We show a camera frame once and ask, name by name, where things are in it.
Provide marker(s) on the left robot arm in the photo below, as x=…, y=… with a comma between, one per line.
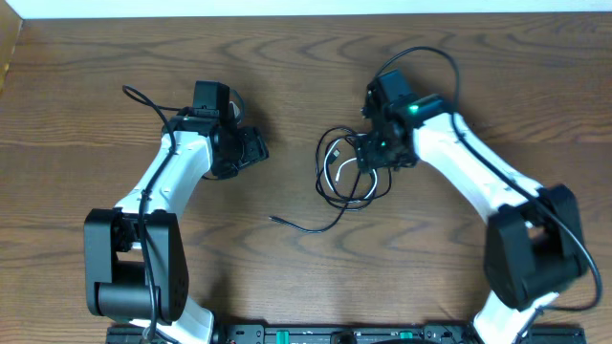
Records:
x=135, y=263

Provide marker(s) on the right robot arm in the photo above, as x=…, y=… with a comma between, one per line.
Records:
x=533, y=233

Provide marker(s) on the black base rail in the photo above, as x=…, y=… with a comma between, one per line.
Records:
x=428, y=333

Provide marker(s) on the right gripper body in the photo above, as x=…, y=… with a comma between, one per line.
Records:
x=378, y=152

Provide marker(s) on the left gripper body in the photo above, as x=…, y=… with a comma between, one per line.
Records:
x=255, y=149

